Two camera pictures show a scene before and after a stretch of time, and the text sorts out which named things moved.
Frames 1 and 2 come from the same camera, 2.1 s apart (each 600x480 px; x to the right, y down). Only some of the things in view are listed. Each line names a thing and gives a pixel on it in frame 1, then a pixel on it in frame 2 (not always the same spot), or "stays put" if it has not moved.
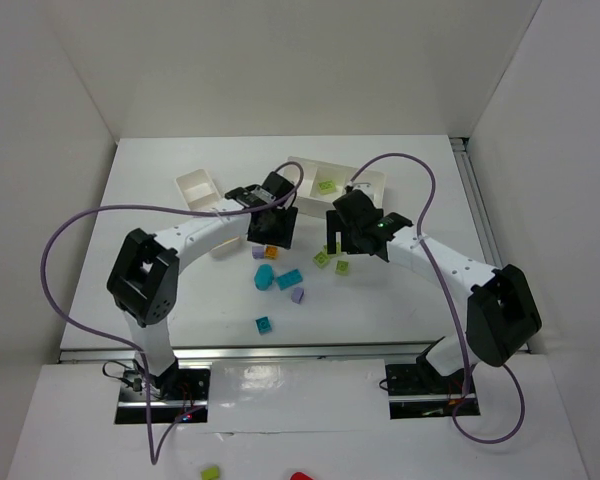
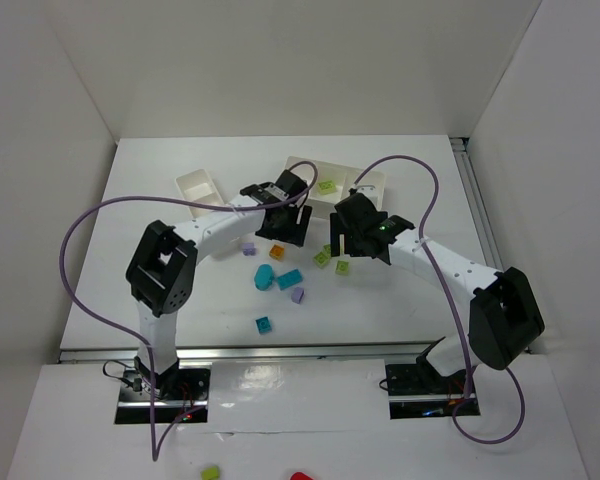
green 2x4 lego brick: x=326 y=187 stays put
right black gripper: x=344 y=235 stays put
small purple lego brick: x=258 y=252 -> x=248 y=248
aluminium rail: x=263 y=356 stays put
